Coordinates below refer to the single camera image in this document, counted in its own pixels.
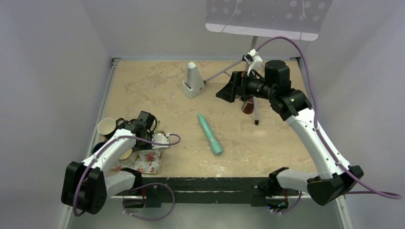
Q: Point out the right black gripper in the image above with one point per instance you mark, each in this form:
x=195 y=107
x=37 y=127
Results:
x=237 y=85

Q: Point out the floral tray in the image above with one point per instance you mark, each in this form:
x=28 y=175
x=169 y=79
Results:
x=143 y=161

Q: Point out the white metronome-shaped object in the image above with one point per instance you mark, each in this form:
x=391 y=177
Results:
x=193 y=84

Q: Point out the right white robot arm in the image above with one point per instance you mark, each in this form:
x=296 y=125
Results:
x=333 y=178

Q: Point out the perforated white panel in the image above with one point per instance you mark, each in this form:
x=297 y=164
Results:
x=295 y=19

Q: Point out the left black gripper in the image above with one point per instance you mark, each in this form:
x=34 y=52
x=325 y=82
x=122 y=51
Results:
x=149 y=146

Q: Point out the dark blue mug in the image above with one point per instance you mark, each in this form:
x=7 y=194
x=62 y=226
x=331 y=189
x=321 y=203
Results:
x=97 y=147

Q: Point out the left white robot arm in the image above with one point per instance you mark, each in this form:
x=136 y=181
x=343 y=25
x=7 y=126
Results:
x=86 y=186

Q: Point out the purple tripod stand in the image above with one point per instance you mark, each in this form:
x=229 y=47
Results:
x=252 y=45

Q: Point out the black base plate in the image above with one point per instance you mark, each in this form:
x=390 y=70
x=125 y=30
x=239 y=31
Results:
x=209 y=190

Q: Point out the aluminium frame rail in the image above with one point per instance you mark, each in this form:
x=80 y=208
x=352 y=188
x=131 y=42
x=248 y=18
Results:
x=67 y=215

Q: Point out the cream mug black handle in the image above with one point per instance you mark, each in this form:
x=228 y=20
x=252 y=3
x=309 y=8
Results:
x=126 y=155

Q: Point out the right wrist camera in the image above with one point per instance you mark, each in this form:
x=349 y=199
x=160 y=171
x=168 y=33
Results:
x=253 y=60

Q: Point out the brown striped mug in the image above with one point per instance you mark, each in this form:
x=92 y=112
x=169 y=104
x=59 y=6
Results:
x=248 y=106

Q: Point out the teal cylindrical bottle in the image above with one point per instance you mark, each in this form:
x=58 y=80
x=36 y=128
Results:
x=215 y=146

